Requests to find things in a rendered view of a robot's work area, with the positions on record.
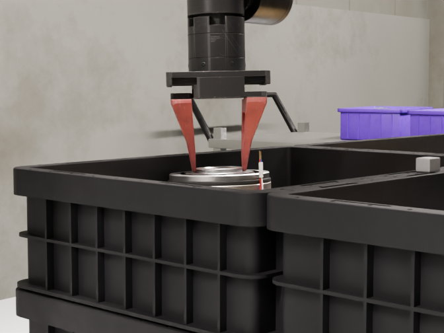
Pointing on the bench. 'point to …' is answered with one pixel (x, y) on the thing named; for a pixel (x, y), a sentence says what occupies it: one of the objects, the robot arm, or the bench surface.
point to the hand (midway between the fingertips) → (219, 163)
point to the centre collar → (219, 170)
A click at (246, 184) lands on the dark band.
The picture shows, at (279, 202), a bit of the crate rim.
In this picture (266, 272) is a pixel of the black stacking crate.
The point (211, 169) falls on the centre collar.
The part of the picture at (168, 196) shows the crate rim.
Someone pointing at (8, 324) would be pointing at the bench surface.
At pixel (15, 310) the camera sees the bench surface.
